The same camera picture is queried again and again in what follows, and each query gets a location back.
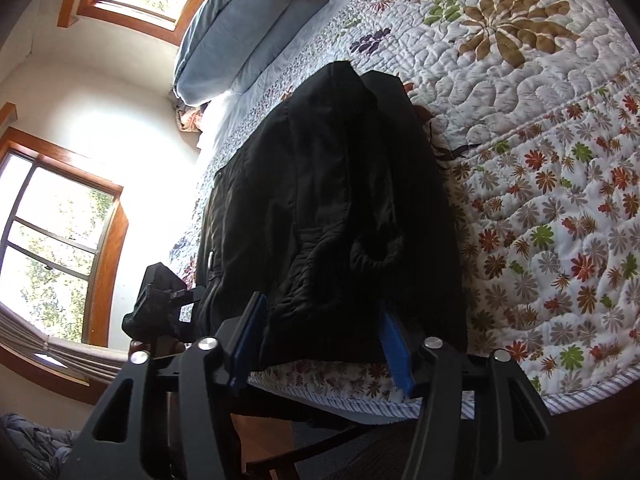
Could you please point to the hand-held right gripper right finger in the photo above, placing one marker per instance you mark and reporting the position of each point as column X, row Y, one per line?
column 395, row 355

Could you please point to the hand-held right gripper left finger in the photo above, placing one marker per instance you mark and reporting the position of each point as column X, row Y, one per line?
column 248, row 340

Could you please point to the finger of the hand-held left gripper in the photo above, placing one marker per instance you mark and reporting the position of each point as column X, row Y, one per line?
column 192, row 300

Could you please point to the black quilted pants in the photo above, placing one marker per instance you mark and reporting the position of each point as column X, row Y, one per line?
column 325, row 210

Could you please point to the beige gathered curtain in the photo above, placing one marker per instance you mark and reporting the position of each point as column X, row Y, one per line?
column 60, row 355

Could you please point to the beige clothes pile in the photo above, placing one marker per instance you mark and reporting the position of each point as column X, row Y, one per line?
column 189, row 117

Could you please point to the grey quilted cloth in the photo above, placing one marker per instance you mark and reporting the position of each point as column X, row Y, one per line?
column 30, row 445

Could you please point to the floral quilted bedspread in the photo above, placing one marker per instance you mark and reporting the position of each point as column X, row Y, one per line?
column 525, row 185

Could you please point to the large light blue pillow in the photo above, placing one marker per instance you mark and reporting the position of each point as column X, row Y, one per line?
column 225, row 45

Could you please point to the flat light blue pillow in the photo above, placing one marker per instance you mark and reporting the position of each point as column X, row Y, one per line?
column 296, row 35

